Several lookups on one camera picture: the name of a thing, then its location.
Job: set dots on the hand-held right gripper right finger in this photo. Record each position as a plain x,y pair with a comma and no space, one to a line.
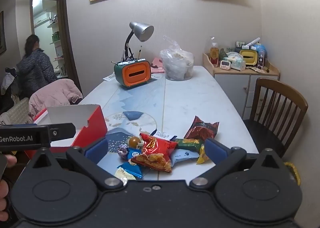
213,149

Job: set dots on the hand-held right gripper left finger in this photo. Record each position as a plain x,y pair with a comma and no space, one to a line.
96,147

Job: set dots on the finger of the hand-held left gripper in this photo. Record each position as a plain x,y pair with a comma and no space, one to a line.
62,131

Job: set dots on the yellow snack packet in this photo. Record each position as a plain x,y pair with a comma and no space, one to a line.
202,156

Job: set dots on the red cardboard box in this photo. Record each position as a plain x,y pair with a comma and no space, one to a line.
92,128

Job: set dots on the dark red snack packet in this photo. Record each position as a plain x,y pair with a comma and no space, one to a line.
202,129

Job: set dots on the green snack packet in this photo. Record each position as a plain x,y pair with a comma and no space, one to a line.
190,144

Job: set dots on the purple foil candy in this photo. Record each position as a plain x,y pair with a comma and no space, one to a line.
123,150

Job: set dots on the light blue snack packet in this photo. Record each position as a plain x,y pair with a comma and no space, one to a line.
185,155

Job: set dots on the white gold snack packet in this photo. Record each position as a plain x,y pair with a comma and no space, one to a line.
122,175

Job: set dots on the brown round candy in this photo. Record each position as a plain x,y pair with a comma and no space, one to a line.
135,141

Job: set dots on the red chip bag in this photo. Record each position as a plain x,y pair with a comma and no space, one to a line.
157,150

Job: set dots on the person's left hand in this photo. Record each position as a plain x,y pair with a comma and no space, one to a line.
10,161

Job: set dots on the pink padded jacket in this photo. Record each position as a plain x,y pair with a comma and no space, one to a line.
55,95

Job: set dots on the wooden chair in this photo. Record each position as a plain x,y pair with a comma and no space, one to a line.
265,133

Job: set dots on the corner cabinet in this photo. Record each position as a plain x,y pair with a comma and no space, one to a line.
230,85

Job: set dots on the paper leaflet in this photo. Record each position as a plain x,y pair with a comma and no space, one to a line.
109,77

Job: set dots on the yellow fringed cloth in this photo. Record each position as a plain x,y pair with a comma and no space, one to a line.
293,171

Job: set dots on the orange green tissue box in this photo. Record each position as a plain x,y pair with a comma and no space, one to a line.
136,74

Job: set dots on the white kitchen timer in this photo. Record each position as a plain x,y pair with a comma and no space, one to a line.
225,64

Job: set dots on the soft tissue pack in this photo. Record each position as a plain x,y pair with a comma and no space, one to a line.
236,61

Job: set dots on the white shelf unit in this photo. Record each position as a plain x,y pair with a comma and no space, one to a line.
57,40

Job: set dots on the clear plastic food bag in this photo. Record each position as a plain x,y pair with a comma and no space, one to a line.
177,65

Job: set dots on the orange liquid bottle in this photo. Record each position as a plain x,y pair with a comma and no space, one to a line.
214,54

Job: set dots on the yellow tissue box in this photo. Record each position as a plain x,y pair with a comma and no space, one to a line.
248,57

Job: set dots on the pink folder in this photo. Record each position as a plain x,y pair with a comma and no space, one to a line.
157,65

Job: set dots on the white tube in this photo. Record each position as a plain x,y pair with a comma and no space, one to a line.
253,42

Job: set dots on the white air conditioner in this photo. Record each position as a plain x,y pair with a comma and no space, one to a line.
41,19

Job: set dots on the silver desk lamp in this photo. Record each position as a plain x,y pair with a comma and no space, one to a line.
142,30

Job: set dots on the dark framed wall painting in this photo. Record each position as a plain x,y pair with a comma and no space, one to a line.
2,32

